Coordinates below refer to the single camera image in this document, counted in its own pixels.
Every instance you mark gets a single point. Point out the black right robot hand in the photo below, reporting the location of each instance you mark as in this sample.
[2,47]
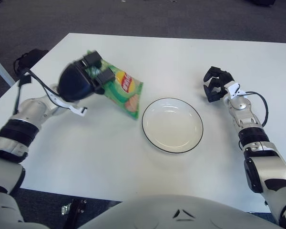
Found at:
[225,77]

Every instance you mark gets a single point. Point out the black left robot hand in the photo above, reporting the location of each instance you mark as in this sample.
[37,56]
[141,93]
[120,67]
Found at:
[72,83]

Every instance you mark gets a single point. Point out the green potato chips bag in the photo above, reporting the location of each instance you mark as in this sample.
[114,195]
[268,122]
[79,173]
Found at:
[126,100]

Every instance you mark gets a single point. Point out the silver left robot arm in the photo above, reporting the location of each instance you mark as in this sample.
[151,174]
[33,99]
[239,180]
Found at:
[31,112]

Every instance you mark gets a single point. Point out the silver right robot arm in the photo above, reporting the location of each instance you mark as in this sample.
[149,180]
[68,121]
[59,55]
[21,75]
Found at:
[269,167]

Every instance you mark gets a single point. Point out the white plate with black rim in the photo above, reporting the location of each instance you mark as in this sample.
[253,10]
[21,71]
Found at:
[171,126]

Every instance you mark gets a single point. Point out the black backpack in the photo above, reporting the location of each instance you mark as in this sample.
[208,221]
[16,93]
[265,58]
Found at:
[31,58]

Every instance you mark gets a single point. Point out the white table leg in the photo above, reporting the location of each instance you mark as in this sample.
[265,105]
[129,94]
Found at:
[2,71]

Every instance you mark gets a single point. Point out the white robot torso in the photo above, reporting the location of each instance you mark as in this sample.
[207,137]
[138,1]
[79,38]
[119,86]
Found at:
[145,214]

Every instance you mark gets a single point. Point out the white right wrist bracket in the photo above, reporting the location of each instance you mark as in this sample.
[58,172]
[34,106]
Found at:
[233,88]

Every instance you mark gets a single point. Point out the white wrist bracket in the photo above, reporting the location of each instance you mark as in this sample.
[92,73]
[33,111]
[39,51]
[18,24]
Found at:
[233,88]
[69,106]

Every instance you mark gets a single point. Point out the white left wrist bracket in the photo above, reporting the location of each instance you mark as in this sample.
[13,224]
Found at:
[69,106]

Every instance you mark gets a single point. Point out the black metal bracket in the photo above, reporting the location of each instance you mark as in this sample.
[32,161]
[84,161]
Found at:
[77,212]

